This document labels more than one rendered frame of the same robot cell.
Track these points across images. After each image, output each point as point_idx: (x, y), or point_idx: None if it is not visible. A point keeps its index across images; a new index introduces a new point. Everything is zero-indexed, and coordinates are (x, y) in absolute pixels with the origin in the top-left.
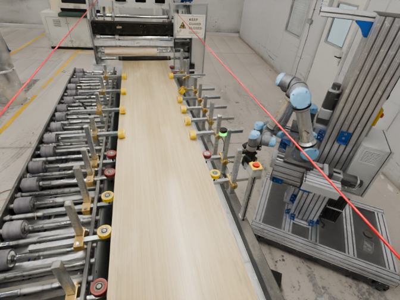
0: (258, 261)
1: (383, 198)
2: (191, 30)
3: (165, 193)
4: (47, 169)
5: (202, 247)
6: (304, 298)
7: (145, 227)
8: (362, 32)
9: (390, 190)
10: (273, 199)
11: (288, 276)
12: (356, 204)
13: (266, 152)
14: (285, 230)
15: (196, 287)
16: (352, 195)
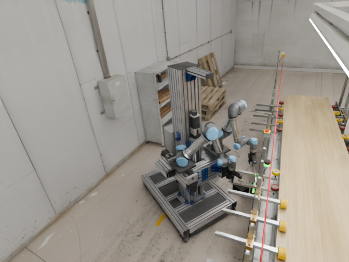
0: (266, 152)
1: (111, 191)
2: (264, 234)
3: (317, 170)
4: None
5: (299, 146)
6: (225, 180)
7: (330, 159)
8: (192, 79)
9: (97, 192)
10: (202, 210)
11: (225, 188)
12: (151, 183)
13: None
14: (215, 190)
15: (306, 139)
16: (126, 202)
